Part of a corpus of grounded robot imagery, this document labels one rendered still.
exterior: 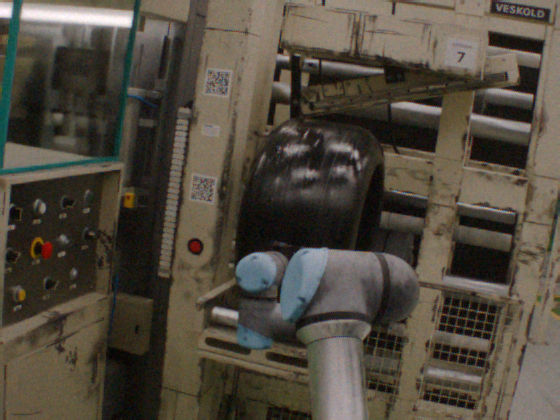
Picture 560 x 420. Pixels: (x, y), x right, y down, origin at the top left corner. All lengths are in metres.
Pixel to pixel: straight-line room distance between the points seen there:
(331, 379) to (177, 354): 1.15
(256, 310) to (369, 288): 0.41
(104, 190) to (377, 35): 0.89
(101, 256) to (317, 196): 0.64
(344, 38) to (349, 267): 1.20
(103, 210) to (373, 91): 0.89
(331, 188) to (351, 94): 0.61
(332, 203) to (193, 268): 0.50
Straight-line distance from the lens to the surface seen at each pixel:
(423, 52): 2.25
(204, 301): 2.06
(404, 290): 1.23
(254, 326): 1.56
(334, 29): 2.30
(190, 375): 2.26
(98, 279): 2.17
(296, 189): 1.87
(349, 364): 1.16
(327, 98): 2.43
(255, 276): 1.53
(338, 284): 1.17
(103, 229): 2.13
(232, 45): 2.10
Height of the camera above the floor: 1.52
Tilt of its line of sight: 9 degrees down
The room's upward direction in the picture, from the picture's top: 8 degrees clockwise
